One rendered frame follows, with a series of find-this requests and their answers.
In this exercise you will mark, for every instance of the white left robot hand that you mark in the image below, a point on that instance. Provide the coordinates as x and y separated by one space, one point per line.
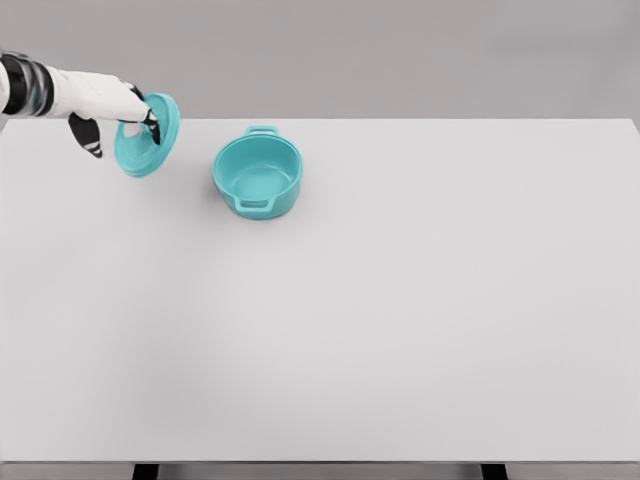
105 97

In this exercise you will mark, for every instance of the teal pot lid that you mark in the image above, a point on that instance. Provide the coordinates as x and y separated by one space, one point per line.
167 127

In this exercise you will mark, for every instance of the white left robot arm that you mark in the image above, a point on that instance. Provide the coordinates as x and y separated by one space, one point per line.
25 82

